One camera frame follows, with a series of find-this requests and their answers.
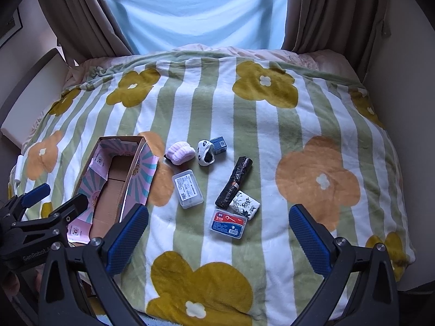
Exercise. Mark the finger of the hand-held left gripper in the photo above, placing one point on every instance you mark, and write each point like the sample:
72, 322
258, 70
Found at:
69, 207
35, 194

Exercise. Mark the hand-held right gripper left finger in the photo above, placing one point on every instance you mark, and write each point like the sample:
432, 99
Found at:
127, 237

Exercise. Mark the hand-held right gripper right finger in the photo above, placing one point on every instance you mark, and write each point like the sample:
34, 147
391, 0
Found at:
309, 237

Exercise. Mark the cardboard box with pink print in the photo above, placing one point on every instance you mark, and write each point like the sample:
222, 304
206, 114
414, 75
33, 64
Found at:
112, 190

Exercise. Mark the floral tissue pack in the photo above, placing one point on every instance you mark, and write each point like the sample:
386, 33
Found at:
244, 205

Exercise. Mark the clear plastic box white label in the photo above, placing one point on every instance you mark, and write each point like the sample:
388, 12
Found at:
187, 190

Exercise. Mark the floss pick box red label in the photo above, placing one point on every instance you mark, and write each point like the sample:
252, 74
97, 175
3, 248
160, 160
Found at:
227, 224

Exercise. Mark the black trash bag roll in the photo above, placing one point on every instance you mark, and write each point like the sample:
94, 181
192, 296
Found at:
234, 180

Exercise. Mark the clear bag of pink item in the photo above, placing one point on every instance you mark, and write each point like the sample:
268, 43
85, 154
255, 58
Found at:
180, 152

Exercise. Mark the small blue box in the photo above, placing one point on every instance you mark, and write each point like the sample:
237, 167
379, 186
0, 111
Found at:
219, 144

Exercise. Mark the white padded headboard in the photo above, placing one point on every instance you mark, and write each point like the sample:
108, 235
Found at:
30, 91

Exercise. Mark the striped flower print blanket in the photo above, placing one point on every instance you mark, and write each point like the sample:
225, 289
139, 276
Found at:
204, 108

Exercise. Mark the pink quilt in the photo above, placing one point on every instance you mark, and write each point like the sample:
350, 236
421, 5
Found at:
326, 61

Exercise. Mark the brown curtain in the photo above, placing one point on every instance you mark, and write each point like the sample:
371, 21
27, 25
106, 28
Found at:
85, 17
326, 13

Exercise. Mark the light blue sheer curtain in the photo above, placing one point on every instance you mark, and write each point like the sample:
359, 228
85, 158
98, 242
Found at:
190, 13

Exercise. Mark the framed wall picture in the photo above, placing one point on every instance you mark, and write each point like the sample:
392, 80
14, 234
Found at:
10, 29

